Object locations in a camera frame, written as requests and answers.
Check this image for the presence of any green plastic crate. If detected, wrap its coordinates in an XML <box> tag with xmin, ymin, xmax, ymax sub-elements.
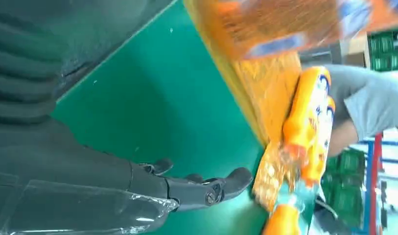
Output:
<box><xmin>369</xmin><ymin>29</ymin><xmax>398</xmax><ymax>72</ymax></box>
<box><xmin>321</xmin><ymin>148</ymin><xmax>366</xmax><ymax>228</ymax></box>

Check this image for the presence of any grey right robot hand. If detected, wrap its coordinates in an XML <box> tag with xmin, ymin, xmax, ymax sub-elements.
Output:
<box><xmin>0</xmin><ymin>118</ymin><xmax>253</xmax><ymax>235</ymax></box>

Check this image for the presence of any yellow sheet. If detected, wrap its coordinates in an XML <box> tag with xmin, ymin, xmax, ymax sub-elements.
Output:
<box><xmin>184</xmin><ymin>0</ymin><xmax>303</xmax><ymax>146</ymax></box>

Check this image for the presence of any person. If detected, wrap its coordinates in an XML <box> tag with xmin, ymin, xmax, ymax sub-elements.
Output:
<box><xmin>325</xmin><ymin>63</ymin><xmax>398</xmax><ymax>159</ymax></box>

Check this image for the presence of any blue and red shelf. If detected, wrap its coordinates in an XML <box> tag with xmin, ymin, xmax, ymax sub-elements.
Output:
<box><xmin>359</xmin><ymin>131</ymin><xmax>398</xmax><ymax>235</ymax></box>

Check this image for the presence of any large cardboard box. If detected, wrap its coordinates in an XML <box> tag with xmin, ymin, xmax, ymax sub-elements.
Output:
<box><xmin>341</xmin><ymin>32</ymin><xmax>371</xmax><ymax>67</ymax></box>

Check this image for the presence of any green table mat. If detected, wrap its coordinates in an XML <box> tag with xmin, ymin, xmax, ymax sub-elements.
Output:
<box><xmin>51</xmin><ymin>0</ymin><xmax>271</xmax><ymax>235</ymax></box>

